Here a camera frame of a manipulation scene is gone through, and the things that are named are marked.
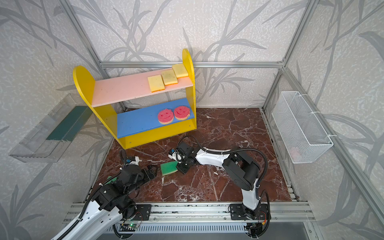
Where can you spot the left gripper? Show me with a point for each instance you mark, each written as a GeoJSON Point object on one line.
{"type": "Point", "coordinates": [151, 172]}

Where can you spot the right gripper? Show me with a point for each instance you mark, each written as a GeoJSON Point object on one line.
{"type": "Point", "coordinates": [181, 162]}

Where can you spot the green sponge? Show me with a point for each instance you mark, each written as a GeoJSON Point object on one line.
{"type": "Point", "coordinates": [111, 180]}
{"type": "Point", "coordinates": [169, 168]}

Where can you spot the pink smiley sponge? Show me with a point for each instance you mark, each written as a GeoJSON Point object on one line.
{"type": "Point", "coordinates": [182, 113]}
{"type": "Point", "coordinates": [165, 116]}

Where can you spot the orange yellow sponge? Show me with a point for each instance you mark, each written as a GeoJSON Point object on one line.
{"type": "Point", "coordinates": [156, 83]}

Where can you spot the blue lower shelf board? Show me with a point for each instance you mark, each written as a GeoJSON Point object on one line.
{"type": "Point", "coordinates": [145, 119]}

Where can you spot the pink top shelf board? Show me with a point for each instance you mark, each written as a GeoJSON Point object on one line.
{"type": "Point", "coordinates": [130, 87]}

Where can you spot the green circuit board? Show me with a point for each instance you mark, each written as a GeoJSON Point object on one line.
{"type": "Point", "coordinates": [130, 227]}

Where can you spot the dark green scouring pad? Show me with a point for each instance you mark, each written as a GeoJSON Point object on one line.
{"type": "Point", "coordinates": [70, 126]}

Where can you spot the pink item in basket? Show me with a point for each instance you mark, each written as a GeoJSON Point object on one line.
{"type": "Point", "coordinates": [295, 154]}

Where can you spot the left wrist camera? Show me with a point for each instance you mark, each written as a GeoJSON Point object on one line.
{"type": "Point", "coordinates": [132, 160]}

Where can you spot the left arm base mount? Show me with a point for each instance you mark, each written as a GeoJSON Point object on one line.
{"type": "Point", "coordinates": [140, 212]}

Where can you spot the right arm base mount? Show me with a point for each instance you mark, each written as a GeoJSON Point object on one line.
{"type": "Point", "coordinates": [240, 212]}

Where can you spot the aluminium enclosure frame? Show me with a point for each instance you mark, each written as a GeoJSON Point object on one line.
{"type": "Point", "coordinates": [371, 196]}

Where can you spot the clear plastic wall tray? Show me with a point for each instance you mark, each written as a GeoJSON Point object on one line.
{"type": "Point", "coordinates": [34, 148]}

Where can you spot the yellow shelf unit frame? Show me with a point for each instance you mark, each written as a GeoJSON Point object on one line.
{"type": "Point", "coordinates": [85, 84]}

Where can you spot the white wire mesh basket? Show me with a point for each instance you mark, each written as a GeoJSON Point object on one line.
{"type": "Point", "coordinates": [300, 127]}

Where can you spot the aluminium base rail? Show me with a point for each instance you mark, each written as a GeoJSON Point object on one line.
{"type": "Point", "coordinates": [219, 212]}

